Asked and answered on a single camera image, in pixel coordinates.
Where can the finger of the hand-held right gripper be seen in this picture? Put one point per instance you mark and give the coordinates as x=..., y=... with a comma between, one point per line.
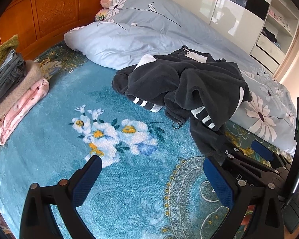
x=263, y=150
x=249, y=165

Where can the carved wooden headboard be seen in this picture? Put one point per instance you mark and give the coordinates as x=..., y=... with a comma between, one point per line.
x=52, y=10

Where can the light grey folded garment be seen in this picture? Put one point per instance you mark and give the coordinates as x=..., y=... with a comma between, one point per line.
x=8, y=58

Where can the glossy white wardrobe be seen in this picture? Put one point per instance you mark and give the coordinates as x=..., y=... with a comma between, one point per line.
x=189, y=2

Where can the black fleece jacket white stripes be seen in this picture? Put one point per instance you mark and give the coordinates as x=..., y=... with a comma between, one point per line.
x=189, y=79

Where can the dark grey folded garment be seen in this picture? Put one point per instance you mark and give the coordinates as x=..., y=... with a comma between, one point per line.
x=12, y=77

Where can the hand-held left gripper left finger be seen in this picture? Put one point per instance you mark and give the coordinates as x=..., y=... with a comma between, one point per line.
x=86, y=184

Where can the green knit folded garment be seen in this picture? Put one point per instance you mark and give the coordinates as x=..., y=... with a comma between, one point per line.
x=2, y=52

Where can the teal floral blanket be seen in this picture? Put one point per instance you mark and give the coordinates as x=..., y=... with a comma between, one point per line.
x=64, y=104

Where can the dark shelf clothes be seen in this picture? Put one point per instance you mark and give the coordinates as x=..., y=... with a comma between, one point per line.
x=270, y=34

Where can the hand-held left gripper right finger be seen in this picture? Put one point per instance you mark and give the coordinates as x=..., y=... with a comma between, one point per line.
x=220, y=184

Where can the light blue floral duvet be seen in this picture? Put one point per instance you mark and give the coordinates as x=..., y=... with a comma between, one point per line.
x=152, y=29

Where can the pink floral pillow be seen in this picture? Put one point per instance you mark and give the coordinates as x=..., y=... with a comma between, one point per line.
x=101, y=15

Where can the wooden door frame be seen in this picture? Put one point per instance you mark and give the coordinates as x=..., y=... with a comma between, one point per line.
x=289, y=52

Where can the pink patterned shelf clothes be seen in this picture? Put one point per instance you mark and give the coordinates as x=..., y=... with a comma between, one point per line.
x=279, y=18

